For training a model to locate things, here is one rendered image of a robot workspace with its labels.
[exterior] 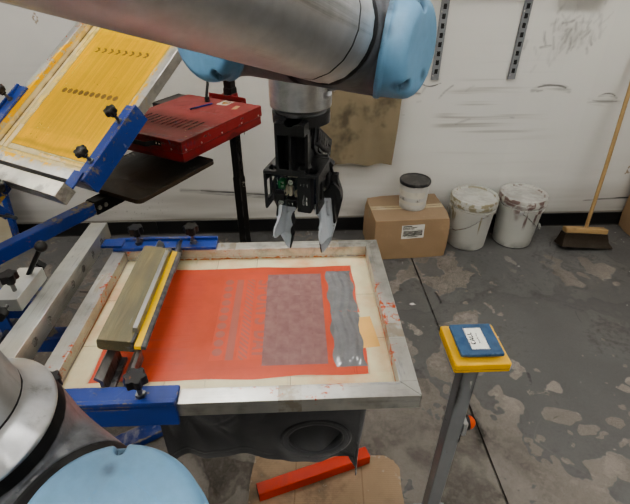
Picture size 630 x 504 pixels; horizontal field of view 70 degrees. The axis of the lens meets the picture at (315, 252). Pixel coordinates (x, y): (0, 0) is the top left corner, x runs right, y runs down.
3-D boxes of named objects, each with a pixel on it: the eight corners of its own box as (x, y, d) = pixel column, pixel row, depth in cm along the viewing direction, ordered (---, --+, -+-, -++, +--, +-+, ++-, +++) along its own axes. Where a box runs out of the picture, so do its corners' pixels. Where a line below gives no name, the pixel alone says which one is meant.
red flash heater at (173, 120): (195, 112, 243) (192, 89, 237) (266, 124, 226) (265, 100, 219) (104, 148, 198) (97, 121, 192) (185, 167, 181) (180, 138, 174)
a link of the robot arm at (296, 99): (279, 63, 56) (343, 67, 54) (281, 101, 58) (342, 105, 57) (258, 77, 50) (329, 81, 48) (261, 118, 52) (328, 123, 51)
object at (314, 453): (351, 438, 121) (357, 354, 103) (355, 469, 114) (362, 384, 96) (180, 445, 120) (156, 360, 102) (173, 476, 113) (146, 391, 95)
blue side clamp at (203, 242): (220, 254, 139) (217, 235, 135) (218, 263, 135) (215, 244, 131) (122, 256, 138) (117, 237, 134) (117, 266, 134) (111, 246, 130)
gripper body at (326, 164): (263, 212, 58) (256, 119, 51) (284, 184, 65) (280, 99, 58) (320, 219, 56) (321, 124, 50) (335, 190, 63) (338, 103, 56)
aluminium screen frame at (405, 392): (375, 249, 139) (376, 239, 137) (419, 407, 91) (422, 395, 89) (119, 255, 137) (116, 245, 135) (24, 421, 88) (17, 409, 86)
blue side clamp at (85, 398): (184, 403, 93) (179, 381, 89) (179, 424, 89) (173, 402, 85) (37, 409, 92) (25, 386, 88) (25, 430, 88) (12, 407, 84)
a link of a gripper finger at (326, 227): (313, 269, 63) (299, 211, 58) (323, 247, 68) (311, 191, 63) (334, 269, 62) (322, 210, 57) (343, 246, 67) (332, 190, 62)
